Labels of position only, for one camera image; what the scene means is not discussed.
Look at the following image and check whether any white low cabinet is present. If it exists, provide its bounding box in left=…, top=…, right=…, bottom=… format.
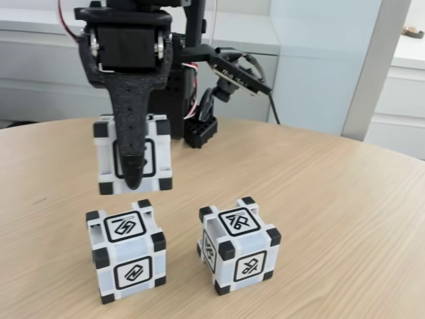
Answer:
left=0, top=18, right=282, bottom=129

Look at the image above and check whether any white cube with lightning print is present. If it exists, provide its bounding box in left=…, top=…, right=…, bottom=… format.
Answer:
left=85, top=198, right=167, bottom=295

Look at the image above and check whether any black looped cable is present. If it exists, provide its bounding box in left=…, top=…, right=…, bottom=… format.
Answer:
left=198, top=86, right=216, bottom=121

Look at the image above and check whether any red white base servo cable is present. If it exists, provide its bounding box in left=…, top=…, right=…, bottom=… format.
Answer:
left=184, top=62, right=202, bottom=120

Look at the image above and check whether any white drawer cabinet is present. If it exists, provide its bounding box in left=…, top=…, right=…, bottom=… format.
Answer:
left=365, top=31, right=425, bottom=152

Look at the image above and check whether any camera board on black mount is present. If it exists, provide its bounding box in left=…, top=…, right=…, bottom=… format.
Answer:
left=181, top=45, right=272, bottom=102

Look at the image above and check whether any black camera cable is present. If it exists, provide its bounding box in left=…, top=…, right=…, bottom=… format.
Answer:
left=217, top=46, right=282, bottom=126

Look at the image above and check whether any grey column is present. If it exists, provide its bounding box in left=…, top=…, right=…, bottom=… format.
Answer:
left=340, top=0, right=412, bottom=139

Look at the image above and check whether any white cube with crossed print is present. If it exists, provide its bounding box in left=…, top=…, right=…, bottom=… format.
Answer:
left=198, top=195, right=282, bottom=295

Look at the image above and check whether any red white gripper servo cable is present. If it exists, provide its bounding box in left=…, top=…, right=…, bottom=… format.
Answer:
left=56, top=0, right=84, bottom=43

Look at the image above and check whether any white cube with compartment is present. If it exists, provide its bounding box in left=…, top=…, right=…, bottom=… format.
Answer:
left=92, top=113, right=174, bottom=195

